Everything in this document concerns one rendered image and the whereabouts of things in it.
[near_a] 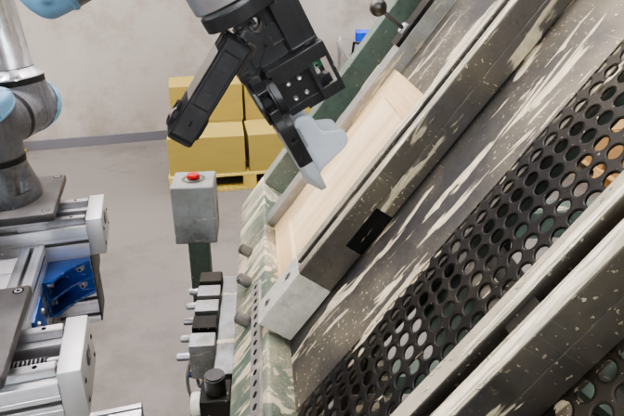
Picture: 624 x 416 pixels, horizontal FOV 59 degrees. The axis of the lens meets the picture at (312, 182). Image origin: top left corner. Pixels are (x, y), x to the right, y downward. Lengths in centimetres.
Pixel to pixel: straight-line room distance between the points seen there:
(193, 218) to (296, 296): 68
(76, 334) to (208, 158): 288
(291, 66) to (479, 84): 45
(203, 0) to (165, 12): 427
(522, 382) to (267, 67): 36
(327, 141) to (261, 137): 318
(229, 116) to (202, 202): 248
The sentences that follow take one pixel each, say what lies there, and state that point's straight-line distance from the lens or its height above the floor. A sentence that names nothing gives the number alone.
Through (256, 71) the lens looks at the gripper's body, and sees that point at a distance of 54.
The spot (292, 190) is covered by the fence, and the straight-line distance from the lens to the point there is 138.
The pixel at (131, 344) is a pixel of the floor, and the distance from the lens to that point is 255.
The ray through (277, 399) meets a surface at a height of 90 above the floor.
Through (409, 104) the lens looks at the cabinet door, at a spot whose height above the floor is 126.
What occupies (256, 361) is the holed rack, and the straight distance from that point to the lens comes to 101.
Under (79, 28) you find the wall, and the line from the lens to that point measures 481.
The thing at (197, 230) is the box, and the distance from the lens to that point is 164.
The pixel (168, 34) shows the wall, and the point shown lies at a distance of 479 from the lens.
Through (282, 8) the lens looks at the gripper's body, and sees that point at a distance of 53.
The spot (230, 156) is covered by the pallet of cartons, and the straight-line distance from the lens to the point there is 376.
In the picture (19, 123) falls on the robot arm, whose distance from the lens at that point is 132.
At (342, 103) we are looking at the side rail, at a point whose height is 114.
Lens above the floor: 155
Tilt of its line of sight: 23 degrees down
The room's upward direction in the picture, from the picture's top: straight up
